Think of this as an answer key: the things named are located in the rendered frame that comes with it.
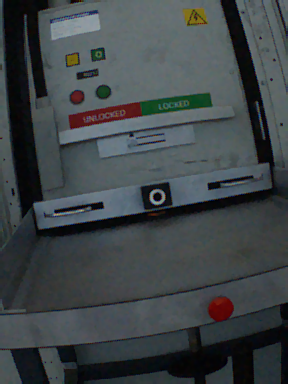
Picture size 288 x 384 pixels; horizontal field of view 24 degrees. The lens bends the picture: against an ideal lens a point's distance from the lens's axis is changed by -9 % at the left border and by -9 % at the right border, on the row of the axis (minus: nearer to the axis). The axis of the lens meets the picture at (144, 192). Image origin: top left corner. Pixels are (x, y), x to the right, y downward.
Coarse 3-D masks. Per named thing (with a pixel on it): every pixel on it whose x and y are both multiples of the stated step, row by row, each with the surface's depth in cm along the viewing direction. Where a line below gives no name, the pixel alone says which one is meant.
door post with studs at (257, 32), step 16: (240, 0) 150; (256, 0) 150; (256, 16) 151; (256, 32) 151; (256, 48) 152; (272, 48) 151; (256, 64) 152; (272, 64) 152; (272, 80) 152; (272, 96) 152; (272, 112) 153; (272, 128) 153; (272, 144) 154
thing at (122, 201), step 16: (192, 176) 155; (208, 176) 156; (224, 176) 156; (240, 176) 156; (96, 192) 154; (112, 192) 155; (128, 192) 155; (176, 192) 155; (192, 192) 156; (208, 192) 156; (224, 192) 156; (240, 192) 157; (64, 208) 154; (80, 208) 154; (96, 208) 155; (112, 208) 155; (128, 208) 155; (160, 208) 156; (64, 224) 154
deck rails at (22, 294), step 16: (32, 224) 148; (16, 240) 115; (32, 240) 141; (48, 240) 145; (0, 256) 92; (16, 256) 110; (32, 256) 127; (0, 272) 89; (16, 272) 105; (32, 272) 110; (0, 288) 85; (16, 288) 98; (32, 288) 97; (16, 304) 87
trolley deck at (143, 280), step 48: (96, 240) 139; (144, 240) 130; (192, 240) 121; (240, 240) 111; (48, 288) 98; (96, 288) 94; (144, 288) 90; (192, 288) 85; (240, 288) 85; (0, 336) 84; (48, 336) 84; (96, 336) 85; (144, 336) 85
